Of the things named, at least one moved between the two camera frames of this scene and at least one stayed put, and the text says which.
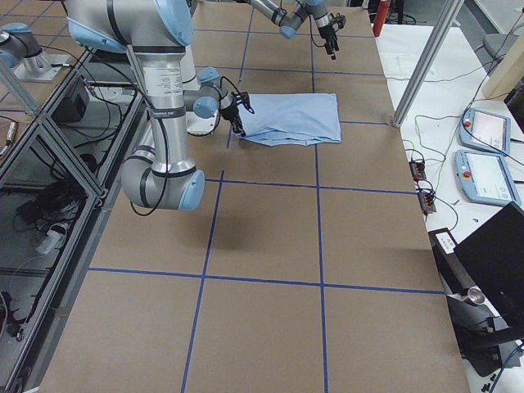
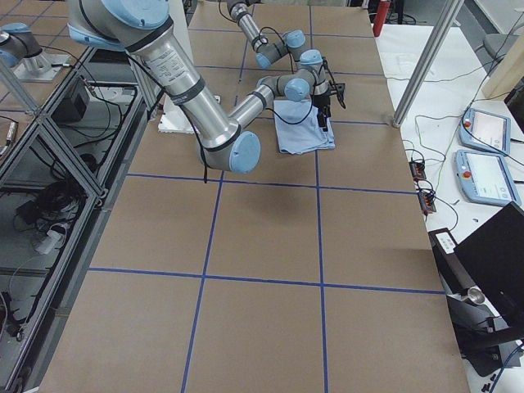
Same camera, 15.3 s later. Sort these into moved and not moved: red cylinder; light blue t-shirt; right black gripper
Moved: right black gripper; light blue t-shirt
Not moved: red cylinder
